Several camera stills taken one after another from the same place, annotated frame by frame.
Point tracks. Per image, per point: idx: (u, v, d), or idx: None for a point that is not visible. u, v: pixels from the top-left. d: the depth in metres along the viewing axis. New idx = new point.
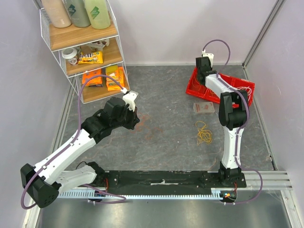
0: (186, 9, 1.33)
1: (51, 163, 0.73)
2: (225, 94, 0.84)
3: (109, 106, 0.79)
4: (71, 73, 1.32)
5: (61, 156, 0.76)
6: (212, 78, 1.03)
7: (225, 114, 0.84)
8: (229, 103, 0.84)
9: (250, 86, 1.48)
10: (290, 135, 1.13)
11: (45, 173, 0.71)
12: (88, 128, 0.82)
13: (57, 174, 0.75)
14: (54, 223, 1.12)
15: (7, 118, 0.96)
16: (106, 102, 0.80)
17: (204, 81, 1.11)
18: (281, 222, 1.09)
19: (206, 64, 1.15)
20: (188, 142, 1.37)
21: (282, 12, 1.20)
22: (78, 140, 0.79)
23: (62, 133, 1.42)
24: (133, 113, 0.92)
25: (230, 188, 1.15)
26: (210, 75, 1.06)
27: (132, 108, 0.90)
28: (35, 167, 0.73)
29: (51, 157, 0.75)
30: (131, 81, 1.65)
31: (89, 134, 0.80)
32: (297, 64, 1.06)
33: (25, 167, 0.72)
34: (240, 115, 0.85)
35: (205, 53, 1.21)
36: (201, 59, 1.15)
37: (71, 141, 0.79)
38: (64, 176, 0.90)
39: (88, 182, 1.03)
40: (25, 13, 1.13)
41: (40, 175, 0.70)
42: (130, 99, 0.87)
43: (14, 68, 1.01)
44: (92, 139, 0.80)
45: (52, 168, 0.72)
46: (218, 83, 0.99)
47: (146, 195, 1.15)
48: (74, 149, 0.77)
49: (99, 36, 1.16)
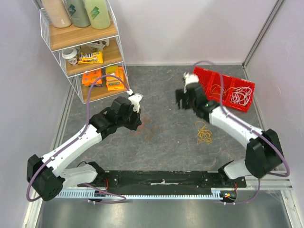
0: (186, 9, 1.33)
1: (59, 154, 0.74)
2: (254, 143, 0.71)
3: (117, 103, 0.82)
4: (71, 73, 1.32)
5: (69, 149, 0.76)
6: (220, 116, 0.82)
7: (261, 166, 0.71)
8: (262, 152, 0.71)
9: (250, 86, 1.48)
10: (290, 135, 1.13)
11: (54, 164, 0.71)
12: (95, 124, 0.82)
13: (64, 166, 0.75)
14: (54, 223, 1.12)
15: (7, 118, 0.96)
16: (115, 100, 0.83)
17: (207, 118, 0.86)
18: (281, 222, 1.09)
19: (203, 92, 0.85)
20: (188, 142, 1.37)
21: (282, 12, 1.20)
22: (86, 134, 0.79)
23: (62, 133, 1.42)
24: (137, 113, 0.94)
25: (230, 188, 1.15)
26: (214, 113, 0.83)
27: (137, 109, 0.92)
28: (43, 158, 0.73)
29: (60, 149, 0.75)
30: (131, 81, 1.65)
31: (96, 129, 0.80)
32: (297, 65, 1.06)
33: (33, 158, 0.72)
34: (276, 161, 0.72)
35: (188, 75, 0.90)
36: (195, 88, 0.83)
37: (79, 134, 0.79)
38: (68, 171, 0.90)
39: (88, 181, 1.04)
40: (25, 13, 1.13)
41: (48, 166, 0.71)
42: (136, 99, 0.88)
43: (14, 68, 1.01)
44: (99, 134, 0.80)
45: (60, 160, 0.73)
46: (232, 123, 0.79)
47: (146, 195, 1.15)
48: (81, 143, 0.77)
49: (99, 36, 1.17)
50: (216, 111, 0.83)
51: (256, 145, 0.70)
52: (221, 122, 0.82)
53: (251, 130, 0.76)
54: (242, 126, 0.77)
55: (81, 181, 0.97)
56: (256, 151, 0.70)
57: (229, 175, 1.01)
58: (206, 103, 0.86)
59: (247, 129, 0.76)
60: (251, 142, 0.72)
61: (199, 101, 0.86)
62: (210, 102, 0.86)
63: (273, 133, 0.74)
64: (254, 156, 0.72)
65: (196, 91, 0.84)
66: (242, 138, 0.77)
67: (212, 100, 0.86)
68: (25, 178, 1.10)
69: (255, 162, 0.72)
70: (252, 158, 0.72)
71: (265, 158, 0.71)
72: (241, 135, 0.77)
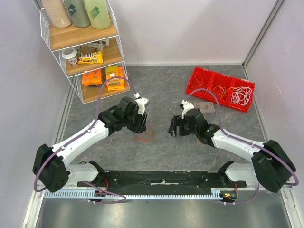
0: (185, 9, 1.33)
1: (68, 145, 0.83)
2: (257, 155, 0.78)
3: (125, 101, 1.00)
4: (71, 73, 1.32)
5: (78, 141, 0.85)
6: (222, 138, 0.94)
7: (270, 176, 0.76)
8: (270, 165, 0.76)
9: (250, 86, 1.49)
10: (290, 136, 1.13)
11: (64, 153, 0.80)
12: (103, 119, 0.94)
13: (72, 156, 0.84)
14: (54, 223, 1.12)
15: (7, 118, 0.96)
16: (123, 98, 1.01)
17: (211, 142, 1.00)
18: (281, 222, 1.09)
19: (203, 119, 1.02)
20: (188, 142, 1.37)
21: (282, 12, 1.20)
22: (95, 128, 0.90)
23: (62, 133, 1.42)
24: (140, 116, 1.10)
25: (230, 188, 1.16)
26: (216, 136, 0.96)
27: (141, 112, 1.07)
28: (53, 147, 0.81)
29: (69, 140, 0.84)
30: (131, 81, 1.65)
31: (105, 125, 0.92)
32: (297, 65, 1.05)
33: (43, 147, 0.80)
34: (285, 172, 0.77)
35: (185, 101, 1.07)
36: (195, 116, 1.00)
37: (88, 128, 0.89)
38: (72, 166, 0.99)
39: (88, 181, 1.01)
40: (25, 13, 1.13)
41: (58, 155, 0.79)
42: (142, 102, 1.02)
43: (14, 68, 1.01)
44: (107, 129, 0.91)
45: (70, 150, 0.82)
46: (235, 142, 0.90)
47: (146, 195, 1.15)
48: (90, 136, 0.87)
49: (99, 36, 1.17)
50: (218, 135, 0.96)
51: (261, 158, 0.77)
52: (224, 143, 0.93)
53: (252, 145, 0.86)
54: (244, 142, 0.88)
55: (83, 179, 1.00)
56: (262, 164, 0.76)
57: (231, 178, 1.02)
58: (207, 128, 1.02)
59: (249, 144, 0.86)
60: (255, 156, 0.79)
61: (201, 128, 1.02)
62: (210, 127, 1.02)
63: (274, 144, 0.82)
64: (262, 170, 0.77)
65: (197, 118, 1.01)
66: (246, 153, 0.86)
67: (212, 126, 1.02)
68: (25, 178, 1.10)
69: (266, 175, 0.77)
70: (262, 172, 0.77)
71: (274, 171, 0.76)
72: (244, 150, 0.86)
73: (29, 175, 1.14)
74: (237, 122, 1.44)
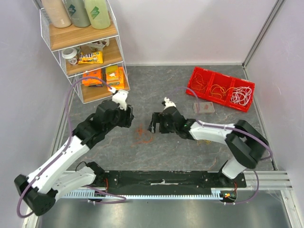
0: (185, 9, 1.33)
1: (43, 173, 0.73)
2: (230, 136, 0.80)
3: (101, 109, 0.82)
4: (71, 73, 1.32)
5: (54, 166, 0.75)
6: (198, 128, 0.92)
7: (246, 154, 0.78)
8: (242, 144, 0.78)
9: (250, 86, 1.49)
10: (290, 136, 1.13)
11: (39, 183, 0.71)
12: (80, 134, 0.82)
13: (51, 183, 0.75)
14: (54, 223, 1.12)
15: (7, 118, 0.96)
16: (98, 107, 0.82)
17: (191, 136, 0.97)
18: (281, 222, 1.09)
19: (180, 116, 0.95)
20: (188, 142, 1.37)
21: (282, 12, 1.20)
22: (71, 147, 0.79)
23: (62, 133, 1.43)
24: (123, 111, 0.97)
25: (230, 188, 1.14)
26: (193, 128, 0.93)
27: (124, 106, 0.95)
28: (29, 178, 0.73)
29: (43, 167, 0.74)
30: (131, 81, 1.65)
31: (81, 141, 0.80)
32: (297, 65, 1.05)
33: (19, 177, 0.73)
34: (258, 147, 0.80)
35: (167, 100, 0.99)
36: (172, 114, 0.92)
37: (62, 148, 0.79)
38: (61, 181, 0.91)
39: (88, 183, 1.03)
40: (25, 13, 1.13)
41: (33, 186, 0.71)
42: (120, 97, 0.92)
43: (14, 68, 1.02)
44: (85, 146, 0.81)
45: (45, 178, 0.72)
46: (209, 129, 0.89)
47: (146, 195, 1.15)
48: (66, 158, 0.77)
49: (99, 36, 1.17)
50: (194, 127, 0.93)
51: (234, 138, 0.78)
52: (201, 133, 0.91)
53: (224, 128, 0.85)
54: (216, 127, 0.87)
55: (80, 185, 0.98)
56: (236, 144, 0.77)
57: (230, 176, 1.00)
58: (185, 124, 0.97)
59: (222, 128, 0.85)
60: (228, 137, 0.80)
61: (178, 125, 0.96)
62: (188, 121, 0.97)
63: (243, 122, 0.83)
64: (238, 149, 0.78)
65: (173, 118, 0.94)
66: (221, 137, 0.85)
67: (189, 120, 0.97)
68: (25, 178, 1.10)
69: (242, 156, 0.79)
70: (238, 153, 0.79)
71: (247, 147, 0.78)
72: (218, 135, 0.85)
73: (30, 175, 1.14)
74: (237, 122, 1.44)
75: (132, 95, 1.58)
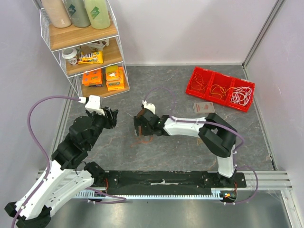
0: (185, 9, 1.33)
1: (28, 201, 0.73)
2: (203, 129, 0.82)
3: (74, 132, 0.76)
4: (71, 73, 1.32)
5: (37, 194, 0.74)
6: (172, 125, 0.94)
7: (219, 146, 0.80)
8: (214, 135, 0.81)
9: (250, 86, 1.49)
10: (290, 136, 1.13)
11: (26, 212, 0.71)
12: (60, 157, 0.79)
13: (40, 207, 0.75)
14: (54, 223, 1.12)
15: (7, 118, 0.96)
16: (69, 129, 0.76)
17: (166, 132, 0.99)
18: (281, 222, 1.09)
19: (152, 115, 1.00)
20: (188, 142, 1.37)
21: (282, 12, 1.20)
22: (51, 174, 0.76)
23: (62, 133, 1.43)
24: (103, 117, 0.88)
25: (230, 188, 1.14)
26: (166, 124, 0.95)
27: (101, 112, 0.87)
28: (16, 206, 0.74)
29: (28, 195, 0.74)
30: (131, 81, 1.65)
31: (61, 166, 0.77)
32: (297, 65, 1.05)
33: (7, 206, 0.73)
34: (230, 136, 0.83)
35: (145, 103, 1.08)
36: (143, 115, 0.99)
37: (43, 175, 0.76)
38: (55, 194, 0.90)
39: (89, 185, 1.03)
40: (25, 13, 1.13)
41: (21, 214, 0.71)
42: (94, 107, 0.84)
43: (14, 68, 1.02)
44: (65, 170, 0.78)
45: (31, 207, 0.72)
46: (182, 124, 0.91)
47: (146, 195, 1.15)
48: (49, 185, 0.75)
49: (99, 36, 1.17)
50: (168, 123, 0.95)
51: (206, 132, 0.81)
52: (175, 129, 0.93)
53: (197, 121, 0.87)
54: (189, 122, 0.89)
55: (76, 193, 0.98)
56: (209, 137, 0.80)
57: (228, 175, 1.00)
58: (158, 121, 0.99)
59: (194, 122, 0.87)
60: (201, 132, 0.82)
61: (152, 123, 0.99)
62: (162, 118, 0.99)
63: (213, 114, 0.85)
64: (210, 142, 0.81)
65: (144, 118, 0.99)
66: (195, 132, 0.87)
67: (162, 117, 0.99)
68: (25, 178, 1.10)
69: (215, 148, 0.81)
70: (212, 145, 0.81)
71: (219, 139, 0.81)
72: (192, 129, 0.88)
73: (30, 175, 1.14)
74: (237, 123, 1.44)
75: (132, 95, 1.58)
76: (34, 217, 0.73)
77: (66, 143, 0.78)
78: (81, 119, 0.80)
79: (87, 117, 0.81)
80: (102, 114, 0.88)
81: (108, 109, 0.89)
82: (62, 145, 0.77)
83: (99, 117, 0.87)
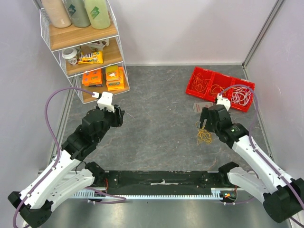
0: (185, 9, 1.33)
1: (35, 189, 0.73)
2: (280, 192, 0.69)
3: (86, 123, 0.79)
4: (71, 73, 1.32)
5: (45, 183, 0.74)
6: (246, 148, 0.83)
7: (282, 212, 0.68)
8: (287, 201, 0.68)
9: (250, 86, 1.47)
10: (291, 136, 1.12)
11: (31, 200, 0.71)
12: (70, 147, 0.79)
13: (44, 198, 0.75)
14: (55, 223, 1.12)
15: (7, 119, 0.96)
16: (82, 120, 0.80)
17: (230, 142, 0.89)
18: (281, 222, 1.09)
19: (226, 116, 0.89)
20: (188, 142, 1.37)
21: (282, 12, 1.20)
22: (60, 163, 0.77)
23: (62, 133, 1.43)
24: (113, 115, 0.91)
25: (230, 188, 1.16)
26: (239, 139, 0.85)
27: (111, 109, 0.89)
28: (21, 194, 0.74)
29: (35, 184, 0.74)
30: (131, 81, 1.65)
31: (70, 156, 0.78)
32: (297, 65, 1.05)
33: (12, 194, 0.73)
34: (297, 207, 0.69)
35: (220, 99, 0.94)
36: (218, 111, 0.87)
37: (52, 165, 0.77)
38: (58, 190, 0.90)
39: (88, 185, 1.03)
40: (25, 12, 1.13)
41: (26, 203, 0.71)
42: (105, 102, 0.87)
43: (14, 67, 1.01)
44: (74, 160, 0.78)
45: (37, 195, 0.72)
46: (261, 163, 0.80)
47: (146, 195, 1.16)
48: (57, 174, 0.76)
49: (99, 36, 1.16)
50: (242, 142, 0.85)
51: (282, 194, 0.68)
52: (248, 156, 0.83)
53: (280, 176, 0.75)
54: (270, 168, 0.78)
55: (77, 191, 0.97)
56: (284, 201, 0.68)
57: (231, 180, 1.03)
58: (231, 128, 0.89)
59: (276, 173, 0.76)
60: (278, 191, 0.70)
61: (223, 124, 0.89)
62: (235, 127, 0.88)
63: (302, 182, 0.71)
64: (278, 204, 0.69)
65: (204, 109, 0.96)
66: (269, 182, 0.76)
67: (236, 125, 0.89)
68: (25, 178, 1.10)
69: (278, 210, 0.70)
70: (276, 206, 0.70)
71: (287, 207, 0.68)
72: (267, 176, 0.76)
73: (30, 174, 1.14)
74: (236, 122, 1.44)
75: (132, 95, 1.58)
76: (37, 208, 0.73)
77: (76, 135, 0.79)
78: (93, 112, 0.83)
79: (98, 111, 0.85)
80: (111, 111, 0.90)
81: (118, 107, 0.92)
82: (72, 137, 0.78)
83: (109, 114, 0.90)
